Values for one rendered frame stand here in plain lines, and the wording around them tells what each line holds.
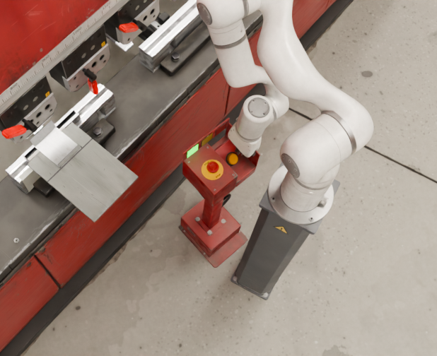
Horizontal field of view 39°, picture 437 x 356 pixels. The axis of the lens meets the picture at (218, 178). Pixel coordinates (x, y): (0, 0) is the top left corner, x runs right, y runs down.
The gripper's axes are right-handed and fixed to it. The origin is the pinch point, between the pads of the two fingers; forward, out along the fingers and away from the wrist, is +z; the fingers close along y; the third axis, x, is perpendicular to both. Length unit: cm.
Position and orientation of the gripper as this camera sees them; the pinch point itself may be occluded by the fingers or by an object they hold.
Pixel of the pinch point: (240, 148)
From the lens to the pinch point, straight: 201.4
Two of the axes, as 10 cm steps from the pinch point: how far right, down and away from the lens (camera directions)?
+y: 6.5, 7.4, -1.6
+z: -1.2, 3.1, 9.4
